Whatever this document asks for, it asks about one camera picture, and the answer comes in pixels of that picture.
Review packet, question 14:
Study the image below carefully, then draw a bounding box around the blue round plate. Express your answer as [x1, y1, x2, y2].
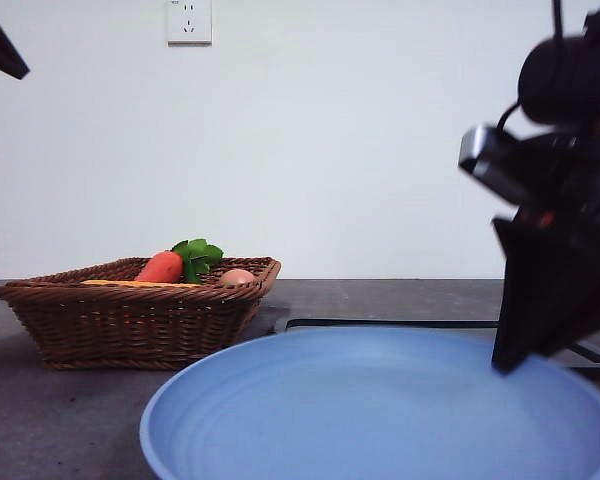
[138, 327, 600, 480]

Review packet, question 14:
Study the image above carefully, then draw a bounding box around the yellow corn cob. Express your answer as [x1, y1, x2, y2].
[82, 279, 202, 288]

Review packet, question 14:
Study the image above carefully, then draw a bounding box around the brown wicker basket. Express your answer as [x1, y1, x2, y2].
[0, 257, 283, 371]

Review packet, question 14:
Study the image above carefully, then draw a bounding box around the black glass tray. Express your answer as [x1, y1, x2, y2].
[273, 317, 600, 381]

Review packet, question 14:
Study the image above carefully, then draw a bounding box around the orange carrot with green leaves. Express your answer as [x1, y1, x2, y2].
[133, 238, 225, 286]

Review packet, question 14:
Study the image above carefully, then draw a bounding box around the brown egg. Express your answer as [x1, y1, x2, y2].
[219, 268, 257, 287]

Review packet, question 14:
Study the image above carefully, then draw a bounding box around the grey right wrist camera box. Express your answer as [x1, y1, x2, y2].
[458, 124, 531, 202]

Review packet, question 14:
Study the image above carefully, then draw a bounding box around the white wall socket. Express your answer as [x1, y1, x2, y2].
[167, 0, 213, 48]

